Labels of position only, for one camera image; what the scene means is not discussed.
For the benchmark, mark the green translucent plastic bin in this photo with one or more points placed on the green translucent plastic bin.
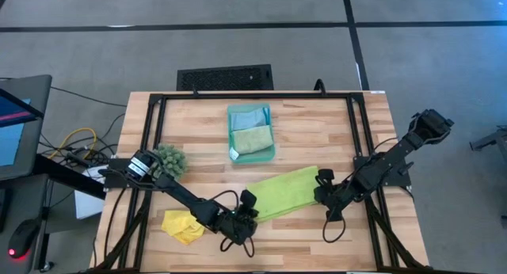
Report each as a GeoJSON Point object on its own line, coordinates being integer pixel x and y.
{"type": "Point", "coordinates": [253, 160]}

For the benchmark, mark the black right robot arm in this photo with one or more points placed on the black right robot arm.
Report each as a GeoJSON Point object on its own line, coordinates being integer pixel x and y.
{"type": "Point", "coordinates": [396, 159]}

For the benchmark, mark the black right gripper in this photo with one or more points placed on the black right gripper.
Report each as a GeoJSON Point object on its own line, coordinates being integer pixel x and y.
{"type": "Point", "coordinates": [336, 195]}

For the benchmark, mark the light blue microfiber towel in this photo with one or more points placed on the light blue microfiber towel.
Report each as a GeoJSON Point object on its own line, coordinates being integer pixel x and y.
{"type": "Point", "coordinates": [247, 119]}

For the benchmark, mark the black computer mouse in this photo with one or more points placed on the black computer mouse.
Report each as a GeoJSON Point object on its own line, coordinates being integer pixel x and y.
{"type": "Point", "coordinates": [24, 238]}

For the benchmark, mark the grey office desk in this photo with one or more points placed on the grey office desk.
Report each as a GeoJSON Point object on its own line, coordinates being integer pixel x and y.
{"type": "Point", "coordinates": [24, 202]}

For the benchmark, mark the grey metal stand base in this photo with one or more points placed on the grey metal stand base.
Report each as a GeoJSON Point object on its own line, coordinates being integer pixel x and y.
{"type": "Point", "coordinates": [493, 139]}

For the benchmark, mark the pale green microfiber towel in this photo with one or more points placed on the pale green microfiber towel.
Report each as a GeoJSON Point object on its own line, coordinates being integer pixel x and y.
{"type": "Point", "coordinates": [253, 141]}

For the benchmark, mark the white box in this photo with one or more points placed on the white box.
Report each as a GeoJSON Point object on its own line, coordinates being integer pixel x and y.
{"type": "Point", "coordinates": [89, 204]}

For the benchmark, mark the black aluminium table frame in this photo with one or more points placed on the black aluminium table frame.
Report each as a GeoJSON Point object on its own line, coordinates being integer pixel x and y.
{"type": "Point", "coordinates": [257, 96]}

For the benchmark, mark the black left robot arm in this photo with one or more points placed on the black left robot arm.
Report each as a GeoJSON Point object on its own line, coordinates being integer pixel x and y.
{"type": "Point", "coordinates": [182, 195]}

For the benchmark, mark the grey desk monitor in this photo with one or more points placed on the grey desk monitor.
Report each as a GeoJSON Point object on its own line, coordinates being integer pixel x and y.
{"type": "Point", "coordinates": [35, 107]}

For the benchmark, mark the black caster wheel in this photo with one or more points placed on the black caster wheel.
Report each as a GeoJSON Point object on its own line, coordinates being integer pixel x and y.
{"type": "Point", "coordinates": [46, 267]}

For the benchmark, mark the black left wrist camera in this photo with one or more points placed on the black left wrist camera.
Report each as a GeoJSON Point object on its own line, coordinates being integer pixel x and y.
{"type": "Point", "coordinates": [248, 198]}

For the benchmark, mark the yellow microfiber towel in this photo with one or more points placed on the yellow microfiber towel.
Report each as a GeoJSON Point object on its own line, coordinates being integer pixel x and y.
{"type": "Point", "coordinates": [178, 226]}

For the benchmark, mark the black perforated metal box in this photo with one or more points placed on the black perforated metal box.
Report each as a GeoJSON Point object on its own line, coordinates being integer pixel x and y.
{"type": "Point", "coordinates": [226, 78]}

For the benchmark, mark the artificial succulent in patterned pot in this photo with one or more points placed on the artificial succulent in patterned pot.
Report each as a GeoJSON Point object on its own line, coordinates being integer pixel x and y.
{"type": "Point", "coordinates": [172, 161]}

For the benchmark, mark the lime green microfiber towel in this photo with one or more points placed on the lime green microfiber towel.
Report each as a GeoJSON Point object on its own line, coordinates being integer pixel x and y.
{"type": "Point", "coordinates": [283, 192]}

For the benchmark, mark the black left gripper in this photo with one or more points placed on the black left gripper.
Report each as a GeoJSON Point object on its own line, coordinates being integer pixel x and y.
{"type": "Point", "coordinates": [237, 224]}

